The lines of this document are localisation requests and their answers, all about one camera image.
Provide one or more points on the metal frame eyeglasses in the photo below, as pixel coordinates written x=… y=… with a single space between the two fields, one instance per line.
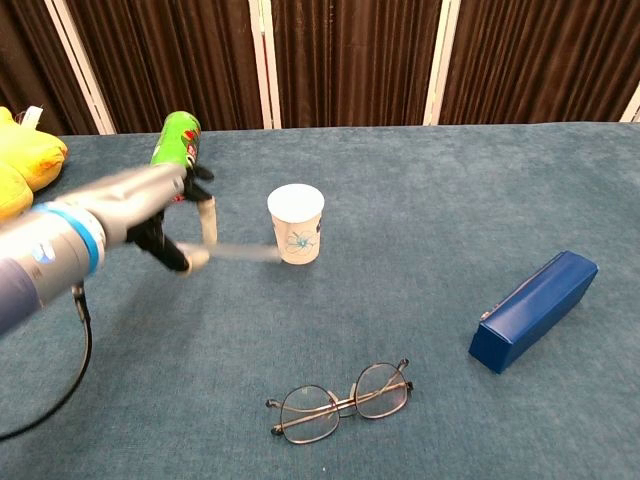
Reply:
x=345 y=402

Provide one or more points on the yellow plush toy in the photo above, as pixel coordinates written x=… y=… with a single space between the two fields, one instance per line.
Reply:
x=25 y=160

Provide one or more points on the green chips can red lid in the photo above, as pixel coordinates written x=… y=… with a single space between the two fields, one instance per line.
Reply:
x=176 y=142

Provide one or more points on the white folding screen frame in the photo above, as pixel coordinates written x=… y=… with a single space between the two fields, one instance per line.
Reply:
x=267 y=65

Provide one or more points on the white paper cup blue flower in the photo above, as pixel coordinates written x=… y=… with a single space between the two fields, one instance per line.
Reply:
x=298 y=220

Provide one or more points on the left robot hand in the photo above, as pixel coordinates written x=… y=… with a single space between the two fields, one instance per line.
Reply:
x=165 y=220

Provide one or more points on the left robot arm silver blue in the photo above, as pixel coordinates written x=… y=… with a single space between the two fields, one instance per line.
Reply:
x=45 y=255

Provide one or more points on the dark brown curtain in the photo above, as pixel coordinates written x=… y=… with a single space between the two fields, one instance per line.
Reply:
x=350 y=60

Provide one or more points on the blue pencil case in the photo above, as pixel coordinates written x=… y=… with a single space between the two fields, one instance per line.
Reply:
x=535 y=312

